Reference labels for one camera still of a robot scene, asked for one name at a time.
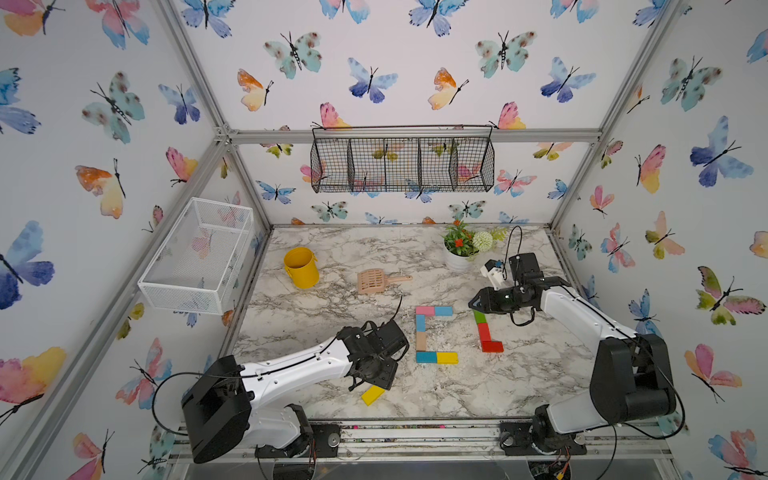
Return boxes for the white mesh wall basket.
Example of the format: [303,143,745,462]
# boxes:
[138,197,254,315]

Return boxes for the natural wood building block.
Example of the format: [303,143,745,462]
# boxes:
[416,331,427,352]

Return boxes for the teal building block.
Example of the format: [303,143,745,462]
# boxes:
[416,351,438,364]

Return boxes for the red building block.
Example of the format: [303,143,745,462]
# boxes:
[481,341,504,353]
[477,323,492,344]

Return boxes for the yellow cup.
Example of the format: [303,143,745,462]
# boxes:
[284,247,319,289]

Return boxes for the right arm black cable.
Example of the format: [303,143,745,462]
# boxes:
[502,224,686,480]

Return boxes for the pink building block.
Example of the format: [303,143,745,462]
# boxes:
[415,306,436,317]

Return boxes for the light blue building block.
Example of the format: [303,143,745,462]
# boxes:
[415,314,426,333]

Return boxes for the small yellow building block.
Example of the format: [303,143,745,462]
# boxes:
[436,352,459,365]

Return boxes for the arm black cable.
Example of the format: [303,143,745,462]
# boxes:
[502,224,686,480]
[151,295,404,480]

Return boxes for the artificial green flower plant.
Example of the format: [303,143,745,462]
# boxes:
[443,220,508,258]

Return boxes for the beige plastic slotted scoop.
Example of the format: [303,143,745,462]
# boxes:
[357,269,413,295]

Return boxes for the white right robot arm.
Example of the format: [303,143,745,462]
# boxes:
[468,253,678,440]

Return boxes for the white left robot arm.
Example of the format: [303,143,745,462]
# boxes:
[181,320,409,464]

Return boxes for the black wire wall basket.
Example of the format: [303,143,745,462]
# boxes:
[303,125,495,194]

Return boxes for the yellow long building block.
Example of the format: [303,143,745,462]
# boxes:
[361,386,386,406]

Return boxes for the white flower pot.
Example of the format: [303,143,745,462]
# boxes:
[443,249,479,272]

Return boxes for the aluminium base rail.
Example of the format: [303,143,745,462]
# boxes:
[167,418,673,463]

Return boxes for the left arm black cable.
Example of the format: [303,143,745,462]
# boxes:
[151,295,404,480]

